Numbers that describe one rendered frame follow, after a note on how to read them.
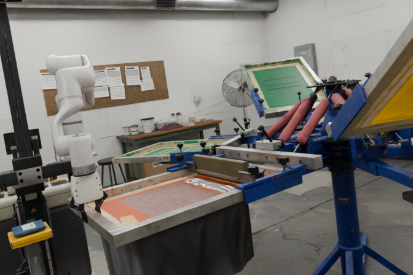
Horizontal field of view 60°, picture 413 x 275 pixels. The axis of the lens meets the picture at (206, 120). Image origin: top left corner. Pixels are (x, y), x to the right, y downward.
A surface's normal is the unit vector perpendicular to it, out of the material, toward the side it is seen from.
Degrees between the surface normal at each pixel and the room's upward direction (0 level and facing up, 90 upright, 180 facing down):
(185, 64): 90
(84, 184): 91
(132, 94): 90
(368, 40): 90
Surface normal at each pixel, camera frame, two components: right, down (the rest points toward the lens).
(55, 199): 0.50, 0.00
